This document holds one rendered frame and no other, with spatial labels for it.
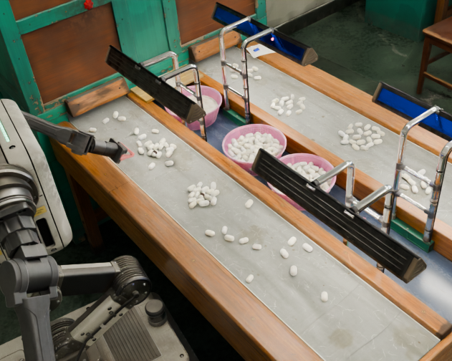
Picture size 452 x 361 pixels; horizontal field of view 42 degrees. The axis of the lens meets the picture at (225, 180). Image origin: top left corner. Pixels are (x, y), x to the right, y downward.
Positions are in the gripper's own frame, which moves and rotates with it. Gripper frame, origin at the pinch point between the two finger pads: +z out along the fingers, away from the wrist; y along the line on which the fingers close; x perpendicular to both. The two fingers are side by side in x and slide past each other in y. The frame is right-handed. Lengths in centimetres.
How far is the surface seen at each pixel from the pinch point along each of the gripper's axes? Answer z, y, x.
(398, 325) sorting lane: 25, -116, -7
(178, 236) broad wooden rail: -1.2, -44.0, 10.3
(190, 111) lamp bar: -4.0, -24.8, -29.4
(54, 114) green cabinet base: -7, 53, 8
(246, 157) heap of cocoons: 36.0, -23.2, -17.6
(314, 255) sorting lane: 25, -80, -7
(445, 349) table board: 31, -130, -9
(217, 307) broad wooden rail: -4, -76, 17
